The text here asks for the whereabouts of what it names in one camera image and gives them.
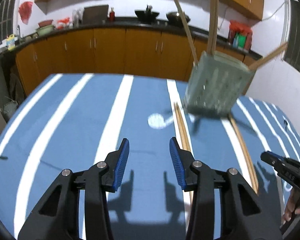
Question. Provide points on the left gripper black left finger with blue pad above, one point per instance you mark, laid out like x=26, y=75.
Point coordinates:
x=55, y=216

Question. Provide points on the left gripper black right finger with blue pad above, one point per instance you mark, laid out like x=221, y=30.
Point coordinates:
x=242, y=214

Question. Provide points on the wooden chopstick pair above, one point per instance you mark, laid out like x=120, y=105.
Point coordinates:
x=182, y=129

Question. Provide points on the lower wooden kitchen cabinets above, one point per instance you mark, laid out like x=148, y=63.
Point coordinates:
x=136, y=51

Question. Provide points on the person's right hand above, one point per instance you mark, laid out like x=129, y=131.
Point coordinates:
x=290, y=207

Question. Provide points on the blue white striped tablecloth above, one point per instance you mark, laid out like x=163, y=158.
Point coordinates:
x=73, y=121

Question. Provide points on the green perforated utensil holder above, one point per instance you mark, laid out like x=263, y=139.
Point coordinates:
x=215, y=84

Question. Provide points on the wooden chopsticks leaning right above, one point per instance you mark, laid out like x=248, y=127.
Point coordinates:
x=259, y=63

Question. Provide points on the right window with bars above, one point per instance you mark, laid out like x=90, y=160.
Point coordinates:
x=291, y=34

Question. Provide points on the window with bars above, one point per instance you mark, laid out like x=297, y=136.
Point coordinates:
x=291, y=34
x=6, y=18

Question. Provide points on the yellow detergent bottle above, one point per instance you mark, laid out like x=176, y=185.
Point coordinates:
x=10, y=42

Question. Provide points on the wooden chopsticks upright middle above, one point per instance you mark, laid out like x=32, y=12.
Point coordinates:
x=213, y=26

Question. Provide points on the green basin with red bowl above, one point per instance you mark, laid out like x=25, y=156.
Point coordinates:
x=45, y=27

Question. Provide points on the red orange bag on counter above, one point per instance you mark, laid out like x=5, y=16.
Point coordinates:
x=63, y=23

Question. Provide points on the black wok with lid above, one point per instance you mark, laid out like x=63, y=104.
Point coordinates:
x=174, y=19

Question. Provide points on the left window with bars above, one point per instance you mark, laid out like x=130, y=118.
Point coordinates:
x=6, y=18

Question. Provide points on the dark cutting board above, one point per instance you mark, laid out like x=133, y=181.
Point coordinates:
x=95, y=14

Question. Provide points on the red sauce bottle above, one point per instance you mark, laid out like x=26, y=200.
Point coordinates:
x=112, y=15

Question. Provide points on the black wok left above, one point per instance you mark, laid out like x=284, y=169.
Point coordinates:
x=147, y=16

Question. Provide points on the red plastic bag on wall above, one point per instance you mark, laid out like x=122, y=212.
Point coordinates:
x=25, y=11

